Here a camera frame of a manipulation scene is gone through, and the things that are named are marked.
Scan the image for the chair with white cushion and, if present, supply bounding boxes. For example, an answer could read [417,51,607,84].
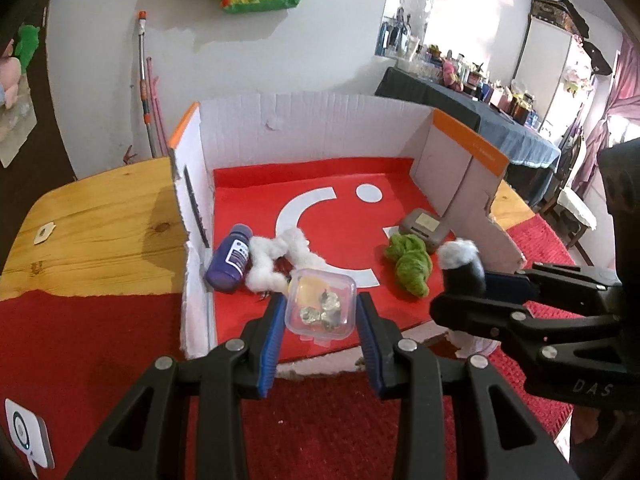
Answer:
[542,135,598,248]

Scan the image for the black roll with white cotton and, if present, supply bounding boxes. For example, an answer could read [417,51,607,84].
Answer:
[439,239,501,360]

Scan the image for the wall mirror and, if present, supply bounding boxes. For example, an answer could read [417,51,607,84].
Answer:
[375,0,443,63]

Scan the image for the pink curtain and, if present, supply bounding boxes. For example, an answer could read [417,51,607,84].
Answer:
[565,35,640,201]

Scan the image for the white cardboard box enclosure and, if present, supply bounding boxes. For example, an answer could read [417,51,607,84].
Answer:
[167,91,525,378]

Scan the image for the pale pink plush toy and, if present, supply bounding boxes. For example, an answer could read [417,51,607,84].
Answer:
[0,57,23,108]

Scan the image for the table with dark cloth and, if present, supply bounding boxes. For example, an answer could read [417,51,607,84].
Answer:
[375,66,563,208]

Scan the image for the small clear plastic container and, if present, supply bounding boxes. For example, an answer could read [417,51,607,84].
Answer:
[284,268,358,340]

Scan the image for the purple bottle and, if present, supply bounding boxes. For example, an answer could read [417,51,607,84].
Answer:
[206,224,253,293]

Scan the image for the white refrigerator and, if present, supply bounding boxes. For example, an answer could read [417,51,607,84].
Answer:
[512,12,586,146]

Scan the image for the dark basket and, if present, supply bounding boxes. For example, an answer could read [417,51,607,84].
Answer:
[530,0,576,31]

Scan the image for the white fluffy plush toy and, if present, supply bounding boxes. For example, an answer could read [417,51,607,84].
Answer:
[247,227,331,296]

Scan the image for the row of bottles and jars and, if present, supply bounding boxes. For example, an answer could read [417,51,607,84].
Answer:
[395,42,543,133]

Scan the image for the red woven mat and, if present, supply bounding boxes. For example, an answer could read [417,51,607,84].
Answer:
[0,212,586,480]

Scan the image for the green plush toy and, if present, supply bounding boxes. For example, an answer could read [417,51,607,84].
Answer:
[14,25,41,73]

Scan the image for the metal pole with orange tip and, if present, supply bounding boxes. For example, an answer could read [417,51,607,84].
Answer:
[136,10,157,158]

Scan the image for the white square timer device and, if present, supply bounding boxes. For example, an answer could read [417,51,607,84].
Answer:
[5,398,55,478]

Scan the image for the green fuzzy chenille bundle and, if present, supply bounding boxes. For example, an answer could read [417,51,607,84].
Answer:
[397,252,432,298]
[384,234,428,266]

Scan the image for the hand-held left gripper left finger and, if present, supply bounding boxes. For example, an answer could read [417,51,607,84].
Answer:
[65,292,288,480]

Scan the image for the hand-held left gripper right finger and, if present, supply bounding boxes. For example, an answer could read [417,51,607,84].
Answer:
[356,292,581,480]

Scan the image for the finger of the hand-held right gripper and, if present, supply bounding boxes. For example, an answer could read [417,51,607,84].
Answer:
[430,291,566,366]
[482,261,624,307]

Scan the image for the pink sticks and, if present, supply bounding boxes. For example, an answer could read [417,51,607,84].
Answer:
[146,57,168,157]

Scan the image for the beige paper bag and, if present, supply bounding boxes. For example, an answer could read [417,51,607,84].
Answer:
[0,85,38,168]

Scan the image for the grey square case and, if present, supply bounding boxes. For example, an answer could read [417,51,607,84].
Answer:
[398,209,456,253]

